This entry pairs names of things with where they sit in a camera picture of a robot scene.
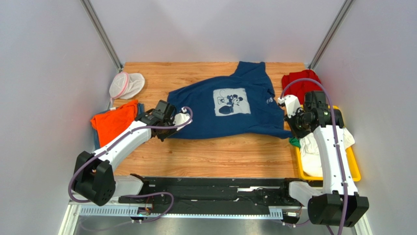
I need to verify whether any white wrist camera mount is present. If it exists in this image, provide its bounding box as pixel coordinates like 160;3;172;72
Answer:
173;107;193;131
278;95;303;118

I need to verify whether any aluminium corner post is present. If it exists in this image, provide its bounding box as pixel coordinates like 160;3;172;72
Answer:
307;0;355;70
80;0;123;72

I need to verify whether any yellow plastic bin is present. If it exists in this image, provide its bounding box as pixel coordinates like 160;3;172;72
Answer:
295;104;362;182

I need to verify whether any navy blue t shirt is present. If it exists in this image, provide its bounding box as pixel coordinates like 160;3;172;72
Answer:
167;62;292;140

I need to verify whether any orange folded t shirt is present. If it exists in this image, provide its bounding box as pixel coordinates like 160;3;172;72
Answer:
90;100;139;148

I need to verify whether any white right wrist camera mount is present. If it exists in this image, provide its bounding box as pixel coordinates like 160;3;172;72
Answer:
278;95;303;118

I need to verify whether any right aluminium corner post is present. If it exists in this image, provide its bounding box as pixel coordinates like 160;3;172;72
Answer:
307;0;355;70

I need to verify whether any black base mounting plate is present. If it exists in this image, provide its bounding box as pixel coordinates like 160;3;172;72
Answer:
118;177;301;215

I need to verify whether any green t shirt in bin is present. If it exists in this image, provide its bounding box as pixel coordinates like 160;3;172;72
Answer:
289;137;301;148

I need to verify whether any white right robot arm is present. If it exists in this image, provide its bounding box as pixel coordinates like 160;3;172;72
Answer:
278;91;370;227

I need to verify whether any red crumpled t shirt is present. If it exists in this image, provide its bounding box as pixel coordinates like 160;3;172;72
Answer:
281;70;322;105

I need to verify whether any white t shirt in bin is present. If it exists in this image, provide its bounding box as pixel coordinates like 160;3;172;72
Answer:
299;125;356;178

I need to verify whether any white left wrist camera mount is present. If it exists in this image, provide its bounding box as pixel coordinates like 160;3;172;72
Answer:
173;107;193;131

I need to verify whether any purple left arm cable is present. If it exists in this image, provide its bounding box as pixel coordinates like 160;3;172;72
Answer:
68;106;193;224

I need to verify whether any white mesh laundry bag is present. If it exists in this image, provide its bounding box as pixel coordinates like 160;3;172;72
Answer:
109;72;145;99

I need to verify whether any aluminium frame rail front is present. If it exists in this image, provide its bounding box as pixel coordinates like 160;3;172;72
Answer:
58;182;372;235

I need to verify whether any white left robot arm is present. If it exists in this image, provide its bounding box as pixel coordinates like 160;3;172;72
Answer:
68;100;193;206

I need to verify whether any left aluminium corner post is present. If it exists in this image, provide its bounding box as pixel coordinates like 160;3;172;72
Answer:
80;0;123;72

